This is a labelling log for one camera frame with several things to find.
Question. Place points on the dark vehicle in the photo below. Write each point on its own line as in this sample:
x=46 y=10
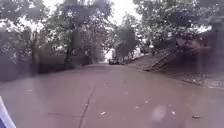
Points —
x=114 y=61

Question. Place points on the outdoor steps with railing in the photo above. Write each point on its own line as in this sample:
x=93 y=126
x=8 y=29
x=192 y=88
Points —
x=160 y=60

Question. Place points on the building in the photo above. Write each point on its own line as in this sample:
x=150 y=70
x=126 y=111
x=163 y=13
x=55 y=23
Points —
x=208 y=40

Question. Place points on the reddish asphalt road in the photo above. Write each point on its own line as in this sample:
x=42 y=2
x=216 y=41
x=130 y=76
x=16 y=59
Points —
x=110 y=90

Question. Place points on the row of trees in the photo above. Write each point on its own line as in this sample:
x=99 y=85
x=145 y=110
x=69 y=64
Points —
x=76 y=30
x=160 y=20

